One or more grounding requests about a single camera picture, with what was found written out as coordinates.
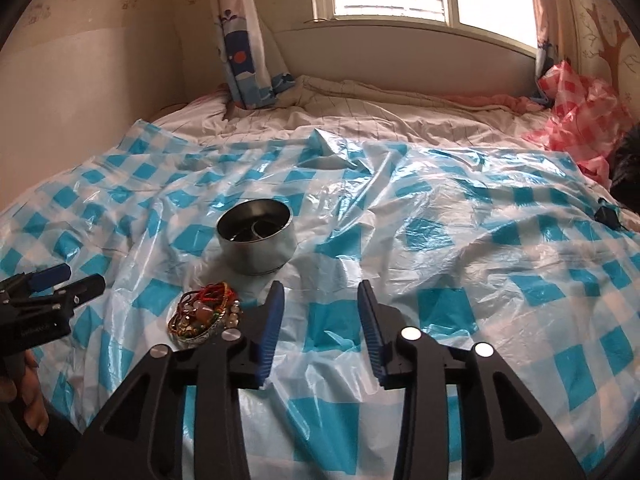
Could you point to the person's left hand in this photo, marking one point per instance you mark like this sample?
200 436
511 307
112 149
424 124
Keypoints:
34 400

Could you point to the pink cloth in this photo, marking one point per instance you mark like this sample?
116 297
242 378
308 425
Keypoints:
500 101

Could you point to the blue patterned curtain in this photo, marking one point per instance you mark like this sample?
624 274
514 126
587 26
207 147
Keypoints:
240 60

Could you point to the red checkered plastic bag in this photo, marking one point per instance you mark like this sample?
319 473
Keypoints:
575 110

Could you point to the round metal tin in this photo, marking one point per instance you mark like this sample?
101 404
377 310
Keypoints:
255 259

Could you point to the small black adapter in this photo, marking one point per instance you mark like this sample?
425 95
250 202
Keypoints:
607 215

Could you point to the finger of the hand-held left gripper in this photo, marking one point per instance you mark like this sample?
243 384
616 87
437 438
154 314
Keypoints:
82 287
47 276

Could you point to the blue checkered plastic sheet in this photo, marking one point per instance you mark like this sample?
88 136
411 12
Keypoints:
450 270

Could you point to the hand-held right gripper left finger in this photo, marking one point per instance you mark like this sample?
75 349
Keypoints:
269 332

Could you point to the striped beige bedsheet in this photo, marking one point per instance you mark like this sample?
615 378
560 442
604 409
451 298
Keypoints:
375 115

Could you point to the brown tree wall sticker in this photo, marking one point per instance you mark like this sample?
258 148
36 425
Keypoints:
612 55

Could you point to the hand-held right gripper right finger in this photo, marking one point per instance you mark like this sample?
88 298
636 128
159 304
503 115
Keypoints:
372 332

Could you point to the pink curtain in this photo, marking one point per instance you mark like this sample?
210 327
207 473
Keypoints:
542 10

